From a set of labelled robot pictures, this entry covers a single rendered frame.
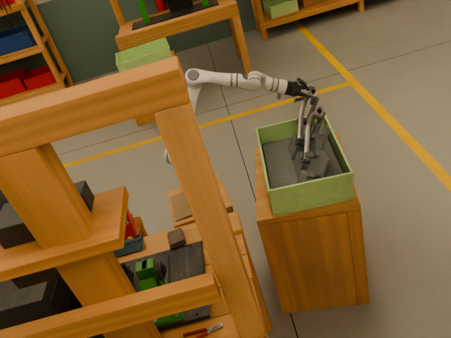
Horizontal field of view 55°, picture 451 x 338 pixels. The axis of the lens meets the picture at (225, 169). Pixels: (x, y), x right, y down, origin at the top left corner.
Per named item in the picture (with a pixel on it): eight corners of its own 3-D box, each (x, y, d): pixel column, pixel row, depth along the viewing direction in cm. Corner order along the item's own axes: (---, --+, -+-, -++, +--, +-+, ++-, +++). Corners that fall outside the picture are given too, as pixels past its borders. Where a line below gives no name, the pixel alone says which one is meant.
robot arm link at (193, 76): (236, 68, 224) (236, 74, 232) (184, 66, 225) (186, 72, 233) (235, 84, 222) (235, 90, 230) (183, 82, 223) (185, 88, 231)
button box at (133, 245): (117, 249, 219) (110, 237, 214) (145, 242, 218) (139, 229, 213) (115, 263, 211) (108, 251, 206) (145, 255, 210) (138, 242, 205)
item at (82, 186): (49, 209, 136) (37, 192, 132) (94, 196, 135) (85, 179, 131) (43, 224, 130) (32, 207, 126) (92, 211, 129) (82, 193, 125)
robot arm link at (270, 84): (273, 82, 235) (273, 94, 231) (245, 76, 233) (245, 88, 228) (278, 73, 230) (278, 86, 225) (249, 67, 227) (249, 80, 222)
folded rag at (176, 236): (186, 244, 205) (184, 239, 203) (170, 250, 204) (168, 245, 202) (182, 231, 213) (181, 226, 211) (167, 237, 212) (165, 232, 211)
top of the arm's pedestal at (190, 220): (168, 196, 253) (166, 192, 251) (219, 178, 255) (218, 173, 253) (176, 232, 227) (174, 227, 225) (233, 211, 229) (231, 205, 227)
